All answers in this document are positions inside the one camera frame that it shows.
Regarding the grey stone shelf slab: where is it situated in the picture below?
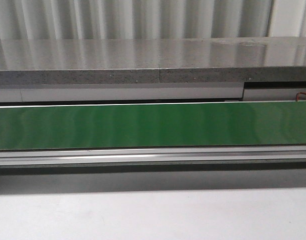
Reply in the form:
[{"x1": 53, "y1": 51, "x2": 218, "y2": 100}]
[{"x1": 0, "y1": 37, "x2": 306, "y2": 86}]

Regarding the green conveyor belt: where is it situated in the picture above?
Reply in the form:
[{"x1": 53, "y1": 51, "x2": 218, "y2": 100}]
[{"x1": 0, "y1": 101, "x2": 306, "y2": 151}]

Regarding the white pleated curtain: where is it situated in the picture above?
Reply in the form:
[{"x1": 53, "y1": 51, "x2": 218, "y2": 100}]
[{"x1": 0, "y1": 0, "x2": 306, "y2": 40}]

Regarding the aluminium conveyor front rail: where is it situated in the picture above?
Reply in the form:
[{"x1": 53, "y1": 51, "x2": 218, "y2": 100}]
[{"x1": 0, "y1": 145, "x2": 306, "y2": 175}]

